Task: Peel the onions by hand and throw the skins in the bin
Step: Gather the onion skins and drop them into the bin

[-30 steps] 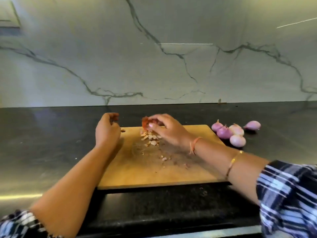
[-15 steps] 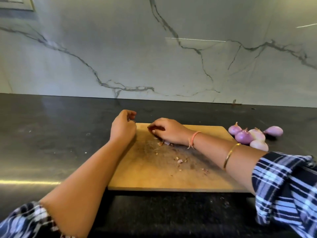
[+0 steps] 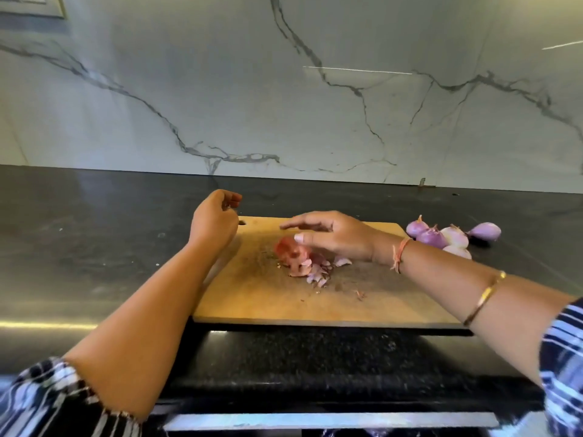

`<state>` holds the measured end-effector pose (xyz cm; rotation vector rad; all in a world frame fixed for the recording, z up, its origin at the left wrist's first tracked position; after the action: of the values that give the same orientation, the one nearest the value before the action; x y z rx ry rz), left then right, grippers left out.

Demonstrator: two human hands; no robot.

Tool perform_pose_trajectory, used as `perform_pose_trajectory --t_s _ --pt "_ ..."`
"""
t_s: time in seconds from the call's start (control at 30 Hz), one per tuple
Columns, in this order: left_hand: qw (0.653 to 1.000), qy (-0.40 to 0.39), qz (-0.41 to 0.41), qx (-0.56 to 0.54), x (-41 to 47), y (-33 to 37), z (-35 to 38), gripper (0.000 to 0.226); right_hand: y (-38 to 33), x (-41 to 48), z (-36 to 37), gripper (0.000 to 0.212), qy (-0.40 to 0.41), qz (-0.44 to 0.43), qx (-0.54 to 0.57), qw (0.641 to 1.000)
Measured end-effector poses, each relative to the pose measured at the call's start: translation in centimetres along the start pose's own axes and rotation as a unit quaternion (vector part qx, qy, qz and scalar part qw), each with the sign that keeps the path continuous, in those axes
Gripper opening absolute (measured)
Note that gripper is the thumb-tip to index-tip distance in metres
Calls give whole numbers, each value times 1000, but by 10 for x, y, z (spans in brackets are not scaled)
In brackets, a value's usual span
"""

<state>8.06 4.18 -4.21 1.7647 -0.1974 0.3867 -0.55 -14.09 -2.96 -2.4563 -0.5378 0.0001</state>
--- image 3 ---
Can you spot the black white plaid sleeve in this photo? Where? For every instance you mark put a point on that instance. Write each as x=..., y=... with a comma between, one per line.
x=45, y=400

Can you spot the red onion with pale patch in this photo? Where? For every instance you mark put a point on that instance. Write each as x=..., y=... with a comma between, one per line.
x=484, y=231

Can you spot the wooden cutting board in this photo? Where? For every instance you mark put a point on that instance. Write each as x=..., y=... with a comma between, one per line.
x=255, y=296

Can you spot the white wall switch plate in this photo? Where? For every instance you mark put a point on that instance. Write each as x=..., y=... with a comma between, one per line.
x=27, y=4

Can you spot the person's right hand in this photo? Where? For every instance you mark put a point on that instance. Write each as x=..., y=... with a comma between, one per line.
x=351, y=239

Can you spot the small red onion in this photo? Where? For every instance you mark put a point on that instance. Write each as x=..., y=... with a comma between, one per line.
x=417, y=226

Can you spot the person's left forearm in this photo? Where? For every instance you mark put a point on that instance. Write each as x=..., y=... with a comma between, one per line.
x=141, y=332

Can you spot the pile of onion peels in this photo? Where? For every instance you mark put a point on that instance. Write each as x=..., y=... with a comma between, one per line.
x=291, y=255

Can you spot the brownish red onion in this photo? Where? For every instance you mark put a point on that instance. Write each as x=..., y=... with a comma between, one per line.
x=454, y=235

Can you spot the metal counter edge strip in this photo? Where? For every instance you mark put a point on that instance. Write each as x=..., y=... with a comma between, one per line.
x=328, y=420

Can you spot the gold bangle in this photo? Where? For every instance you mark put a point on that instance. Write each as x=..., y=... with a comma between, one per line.
x=483, y=298

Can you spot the person's left hand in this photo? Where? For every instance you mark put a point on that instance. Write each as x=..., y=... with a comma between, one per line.
x=217, y=223

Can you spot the person's right forearm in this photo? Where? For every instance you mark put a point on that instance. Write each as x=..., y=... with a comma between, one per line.
x=474, y=300

